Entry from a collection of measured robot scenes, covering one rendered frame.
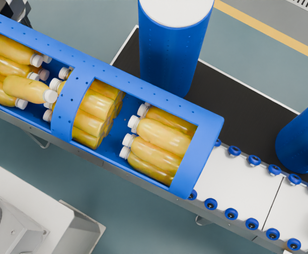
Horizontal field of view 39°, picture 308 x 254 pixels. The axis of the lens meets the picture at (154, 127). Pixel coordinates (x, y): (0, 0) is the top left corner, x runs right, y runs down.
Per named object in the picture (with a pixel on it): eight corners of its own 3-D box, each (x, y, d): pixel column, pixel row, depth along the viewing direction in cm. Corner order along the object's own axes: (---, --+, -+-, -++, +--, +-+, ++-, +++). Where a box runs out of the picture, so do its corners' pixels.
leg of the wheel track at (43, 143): (47, 150, 246) (14, 120, 186) (37, 145, 247) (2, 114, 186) (52, 141, 248) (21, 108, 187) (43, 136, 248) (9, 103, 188)
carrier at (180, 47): (200, 88, 242) (174, 48, 248) (230, 6, 157) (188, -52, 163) (157, 113, 238) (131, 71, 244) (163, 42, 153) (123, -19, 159)
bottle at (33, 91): (23, 87, 146) (60, 98, 136) (7, 99, 142) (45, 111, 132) (14, 70, 142) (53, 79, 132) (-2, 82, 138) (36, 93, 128)
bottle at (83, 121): (101, 121, 132) (49, 96, 134) (94, 141, 134) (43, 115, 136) (109, 115, 138) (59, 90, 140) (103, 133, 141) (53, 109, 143)
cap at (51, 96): (55, 97, 134) (59, 98, 133) (46, 104, 132) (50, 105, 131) (50, 86, 132) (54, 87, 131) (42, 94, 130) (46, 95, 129)
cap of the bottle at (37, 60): (36, 63, 143) (41, 65, 143) (30, 66, 140) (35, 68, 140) (39, 52, 142) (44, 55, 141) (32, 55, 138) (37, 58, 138)
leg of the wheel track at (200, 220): (203, 227, 237) (223, 221, 176) (194, 222, 237) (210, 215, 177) (207, 217, 238) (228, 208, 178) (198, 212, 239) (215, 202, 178)
